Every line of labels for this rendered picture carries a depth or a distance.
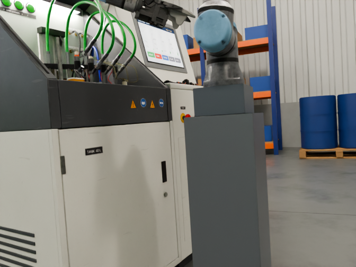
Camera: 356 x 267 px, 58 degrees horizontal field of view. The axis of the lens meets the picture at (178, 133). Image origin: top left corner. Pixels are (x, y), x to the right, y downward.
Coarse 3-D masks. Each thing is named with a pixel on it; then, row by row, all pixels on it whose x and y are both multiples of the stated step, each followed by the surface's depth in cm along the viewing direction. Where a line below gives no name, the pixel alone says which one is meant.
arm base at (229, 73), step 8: (208, 64) 116; (216, 64) 113; (224, 64) 112; (232, 64) 113; (208, 72) 116; (216, 72) 112; (224, 72) 111; (232, 72) 113; (240, 72) 114; (208, 80) 116; (216, 80) 112; (224, 80) 111; (232, 80) 111; (240, 80) 113
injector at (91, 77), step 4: (88, 60) 150; (92, 60) 150; (88, 64) 150; (92, 64) 150; (88, 68) 150; (92, 68) 150; (88, 72) 151; (92, 72) 150; (92, 76) 151; (92, 80) 151
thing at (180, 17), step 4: (172, 12) 116; (176, 12) 117; (180, 12) 116; (184, 12) 115; (188, 12) 116; (172, 16) 116; (176, 16) 116; (180, 16) 116; (184, 16) 116; (192, 16) 116; (176, 20) 116; (180, 20) 116; (184, 20) 116; (180, 24) 116
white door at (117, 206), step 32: (96, 128) 118; (128, 128) 133; (160, 128) 152; (64, 160) 106; (96, 160) 118; (128, 160) 133; (160, 160) 151; (64, 192) 106; (96, 192) 118; (128, 192) 132; (160, 192) 151; (96, 224) 117; (128, 224) 131; (160, 224) 150; (96, 256) 117; (128, 256) 131; (160, 256) 149
